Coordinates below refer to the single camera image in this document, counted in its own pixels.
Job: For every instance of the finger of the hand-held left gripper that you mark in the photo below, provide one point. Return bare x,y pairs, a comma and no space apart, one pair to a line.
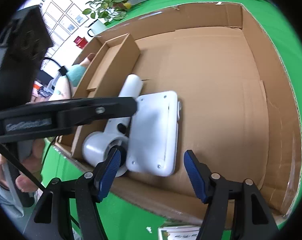
103,110

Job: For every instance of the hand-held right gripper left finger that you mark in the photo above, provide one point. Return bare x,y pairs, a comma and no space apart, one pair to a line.
108,172

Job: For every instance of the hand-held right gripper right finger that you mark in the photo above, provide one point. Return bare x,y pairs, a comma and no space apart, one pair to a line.
196,175

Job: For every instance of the white handheld appliance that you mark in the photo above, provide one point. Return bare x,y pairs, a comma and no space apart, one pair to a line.
95,150

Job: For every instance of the long narrow cardboard box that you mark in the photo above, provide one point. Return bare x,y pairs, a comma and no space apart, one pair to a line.
115,62

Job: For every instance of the white rectangular plastic device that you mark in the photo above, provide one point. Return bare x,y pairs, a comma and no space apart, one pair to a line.
153,135

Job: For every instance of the large cardboard box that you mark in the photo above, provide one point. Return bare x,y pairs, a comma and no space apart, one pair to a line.
216,80

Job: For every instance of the person's left hand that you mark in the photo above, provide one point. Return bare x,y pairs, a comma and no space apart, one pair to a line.
37,155

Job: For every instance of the green bordered certificate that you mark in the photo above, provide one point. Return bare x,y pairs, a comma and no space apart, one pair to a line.
181,235

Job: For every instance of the group of framed documents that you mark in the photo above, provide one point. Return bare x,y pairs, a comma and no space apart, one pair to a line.
65,22

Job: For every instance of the red cup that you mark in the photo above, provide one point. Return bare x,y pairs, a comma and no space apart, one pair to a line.
80,42

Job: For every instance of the white paper scrap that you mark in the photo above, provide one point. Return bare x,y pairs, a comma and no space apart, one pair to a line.
149,229

